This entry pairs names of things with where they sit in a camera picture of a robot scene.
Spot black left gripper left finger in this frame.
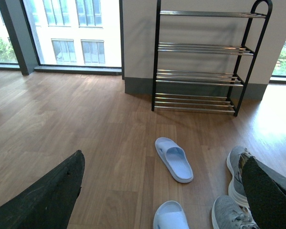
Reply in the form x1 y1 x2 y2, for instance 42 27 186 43
0 150 85 229

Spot light blue slide sandal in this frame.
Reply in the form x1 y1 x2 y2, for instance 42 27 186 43
153 200 189 229
155 137 194 183

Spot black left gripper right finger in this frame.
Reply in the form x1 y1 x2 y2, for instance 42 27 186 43
238 152 286 229

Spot black metal shoe rack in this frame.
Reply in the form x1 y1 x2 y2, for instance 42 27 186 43
152 0 273 116

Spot grey knit sneaker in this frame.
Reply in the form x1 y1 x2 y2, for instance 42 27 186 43
211 195 260 229
226 146 249 208

